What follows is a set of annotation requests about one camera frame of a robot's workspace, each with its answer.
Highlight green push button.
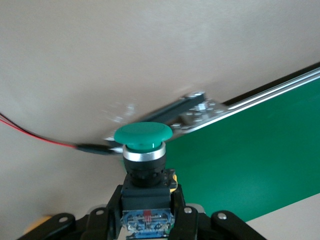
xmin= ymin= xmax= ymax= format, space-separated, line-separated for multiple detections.
xmin=113 ymin=121 xmax=179 ymax=240

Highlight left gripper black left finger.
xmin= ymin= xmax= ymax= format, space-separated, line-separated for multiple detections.
xmin=82 ymin=184 xmax=124 ymax=240

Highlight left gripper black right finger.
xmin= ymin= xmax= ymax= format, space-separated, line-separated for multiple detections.
xmin=169 ymin=186 xmax=213 ymax=240

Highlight green conveyor belt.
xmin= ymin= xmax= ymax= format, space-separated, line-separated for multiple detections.
xmin=102 ymin=61 xmax=320 ymax=223

